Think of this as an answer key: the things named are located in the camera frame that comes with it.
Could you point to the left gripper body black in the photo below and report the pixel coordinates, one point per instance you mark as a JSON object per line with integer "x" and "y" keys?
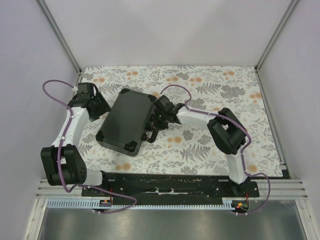
{"x": 101, "y": 107}

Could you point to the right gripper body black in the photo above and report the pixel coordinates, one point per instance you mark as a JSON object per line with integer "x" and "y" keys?
{"x": 161, "y": 123}

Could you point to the black poker set case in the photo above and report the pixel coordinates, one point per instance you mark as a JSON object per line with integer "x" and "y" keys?
{"x": 127, "y": 123}

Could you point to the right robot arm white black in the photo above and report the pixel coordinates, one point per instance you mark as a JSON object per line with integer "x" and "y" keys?
{"x": 228, "y": 134}

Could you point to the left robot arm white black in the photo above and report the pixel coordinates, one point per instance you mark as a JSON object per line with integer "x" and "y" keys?
{"x": 63, "y": 164}

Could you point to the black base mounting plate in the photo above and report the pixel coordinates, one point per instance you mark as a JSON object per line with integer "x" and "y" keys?
{"x": 166, "y": 189}

